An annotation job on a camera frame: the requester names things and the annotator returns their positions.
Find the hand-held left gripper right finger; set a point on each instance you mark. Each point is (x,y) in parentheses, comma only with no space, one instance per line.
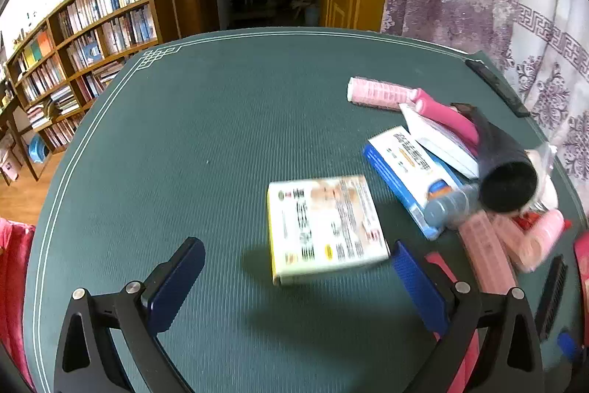
(418,287)

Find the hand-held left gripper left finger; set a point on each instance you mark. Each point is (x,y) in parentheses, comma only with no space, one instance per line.
(177,282)

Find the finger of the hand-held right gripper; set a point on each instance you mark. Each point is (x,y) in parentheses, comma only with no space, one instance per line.
(568,346)

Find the pink cardboard box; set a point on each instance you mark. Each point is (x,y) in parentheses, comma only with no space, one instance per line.
(582,273)

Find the grey bottle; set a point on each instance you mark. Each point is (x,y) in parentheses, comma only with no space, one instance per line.
(448,206)

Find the yellow white medicine box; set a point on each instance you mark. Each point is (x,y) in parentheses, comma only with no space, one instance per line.
(322,222)

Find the blue white medicine box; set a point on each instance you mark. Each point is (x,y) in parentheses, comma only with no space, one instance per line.
(405,163)

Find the red snack packet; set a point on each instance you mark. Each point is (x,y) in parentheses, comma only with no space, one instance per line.
(527,220)

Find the black cylindrical tube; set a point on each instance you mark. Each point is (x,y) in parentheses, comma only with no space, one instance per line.
(501,163)

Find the striped pale pink hair roller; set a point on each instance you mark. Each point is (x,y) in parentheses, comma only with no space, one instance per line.
(377,91)

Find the green padded desktop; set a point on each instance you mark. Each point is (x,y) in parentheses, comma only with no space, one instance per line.
(207,121)

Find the pink flat strip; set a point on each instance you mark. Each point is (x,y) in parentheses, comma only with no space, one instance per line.
(439,266)

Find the black comb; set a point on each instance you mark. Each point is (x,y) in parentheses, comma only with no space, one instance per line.
(552,296)

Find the round pale pink hair roller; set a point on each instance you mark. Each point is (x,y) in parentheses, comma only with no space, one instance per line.
(538,236)

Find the small white box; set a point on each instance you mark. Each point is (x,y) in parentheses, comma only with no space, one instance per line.
(441,144)

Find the pink red cloth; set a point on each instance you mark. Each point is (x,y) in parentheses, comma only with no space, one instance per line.
(14,282)

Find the hot pink foam roller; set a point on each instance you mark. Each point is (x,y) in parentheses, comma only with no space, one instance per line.
(441,112)

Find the clear plastic bag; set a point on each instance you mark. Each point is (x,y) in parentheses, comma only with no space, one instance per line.
(545,163)

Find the black remote control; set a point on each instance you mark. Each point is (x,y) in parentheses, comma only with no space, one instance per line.
(497,87)

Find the wooden chair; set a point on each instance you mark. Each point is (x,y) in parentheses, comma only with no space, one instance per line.
(18,130)

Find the pale blue bin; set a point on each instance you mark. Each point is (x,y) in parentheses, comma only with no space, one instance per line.
(313,15)

